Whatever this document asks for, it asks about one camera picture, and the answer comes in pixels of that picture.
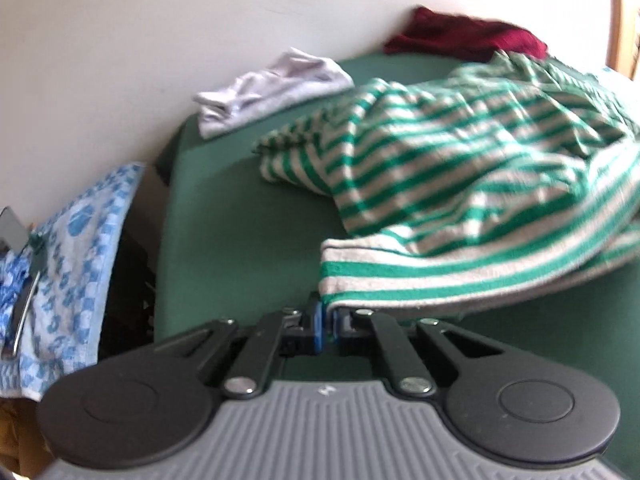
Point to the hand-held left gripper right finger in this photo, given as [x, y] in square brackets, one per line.
[334, 324]

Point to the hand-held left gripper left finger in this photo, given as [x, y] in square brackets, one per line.
[315, 327]

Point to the green white striped shirt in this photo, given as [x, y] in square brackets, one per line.
[450, 160]

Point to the green table cover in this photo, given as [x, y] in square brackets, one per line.
[240, 235]

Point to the white cloth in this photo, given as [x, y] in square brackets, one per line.
[270, 90]

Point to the blue patterned towel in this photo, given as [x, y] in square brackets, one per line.
[75, 260]

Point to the dark red sweater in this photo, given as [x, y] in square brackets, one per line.
[460, 35]

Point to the wooden door frame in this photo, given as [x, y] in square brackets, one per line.
[622, 35]

